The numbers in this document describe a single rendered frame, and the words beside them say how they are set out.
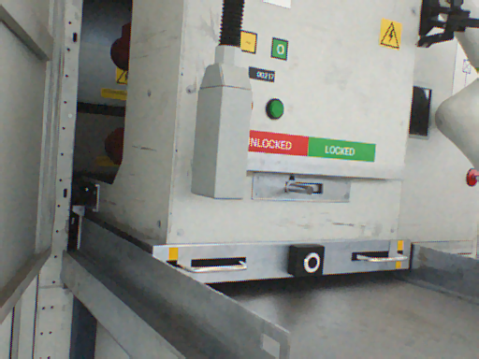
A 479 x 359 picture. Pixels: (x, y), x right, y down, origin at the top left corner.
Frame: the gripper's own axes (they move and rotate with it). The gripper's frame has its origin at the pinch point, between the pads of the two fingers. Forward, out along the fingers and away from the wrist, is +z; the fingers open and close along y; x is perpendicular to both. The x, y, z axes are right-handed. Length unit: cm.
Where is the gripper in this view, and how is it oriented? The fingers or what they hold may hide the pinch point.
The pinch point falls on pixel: (464, 21)
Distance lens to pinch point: 101.5
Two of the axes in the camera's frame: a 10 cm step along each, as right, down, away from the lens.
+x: -9.9, -0.5, -1.6
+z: 1.3, 3.9, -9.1
